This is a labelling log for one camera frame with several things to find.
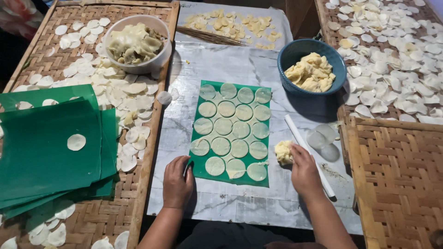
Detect person's right hand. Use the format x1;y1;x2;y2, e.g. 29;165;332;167
290;143;324;201

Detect person's left hand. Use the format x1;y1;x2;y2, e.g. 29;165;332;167
162;155;195;210

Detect green plastic sheet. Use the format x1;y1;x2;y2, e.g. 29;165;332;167
188;80;272;188

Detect yellow dough lump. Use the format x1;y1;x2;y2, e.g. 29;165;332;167
274;140;295;166

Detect white rolling stick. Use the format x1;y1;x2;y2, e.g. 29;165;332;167
284;114;337;200

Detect clear drinking glass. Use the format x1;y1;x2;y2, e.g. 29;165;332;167
306;124;337;150

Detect cut dough rounds layer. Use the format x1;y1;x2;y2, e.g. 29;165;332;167
190;83;272;182

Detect large woven bamboo tray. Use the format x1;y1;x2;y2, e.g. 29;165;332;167
0;0;181;249

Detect person's dark trousers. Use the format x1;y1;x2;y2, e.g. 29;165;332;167
176;221;327;249

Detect translucent dough round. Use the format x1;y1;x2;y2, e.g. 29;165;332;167
156;90;173;106

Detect empty woven bamboo tray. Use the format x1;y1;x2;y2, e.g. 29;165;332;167
337;105;443;249

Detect yellow dough scraps heap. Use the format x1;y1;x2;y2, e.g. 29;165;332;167
284;52;336;93

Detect single white dough round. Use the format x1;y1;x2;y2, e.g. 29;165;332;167
66;133;87;152

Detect pile of white dough rounds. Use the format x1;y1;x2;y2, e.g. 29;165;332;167
0;17;160;249

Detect white plastic bowl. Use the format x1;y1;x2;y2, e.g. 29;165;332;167
102;14;173;75

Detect marbled plastic table cover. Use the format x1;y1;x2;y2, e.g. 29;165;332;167
147;0;364;236

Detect blue bowl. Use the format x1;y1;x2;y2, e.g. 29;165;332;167
277;38;347;97

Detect stack of green plastic sheets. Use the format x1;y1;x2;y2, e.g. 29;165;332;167
0;84;118;220

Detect woven bamboo tray with rounds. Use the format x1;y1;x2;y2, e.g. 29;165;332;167
314;0;443;126

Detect heap of drying white rounds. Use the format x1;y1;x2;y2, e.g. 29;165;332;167
325;0;443;125

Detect pale greyish dough scraps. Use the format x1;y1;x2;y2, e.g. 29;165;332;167
107;22;165;66

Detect bundle of thin broom sticks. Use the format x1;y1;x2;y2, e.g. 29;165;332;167
175;25;248;47

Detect pile of yellow dried chips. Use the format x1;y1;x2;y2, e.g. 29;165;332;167
182;8;283;51

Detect floral cloth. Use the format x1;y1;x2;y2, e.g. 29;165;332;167
0;0;45;41

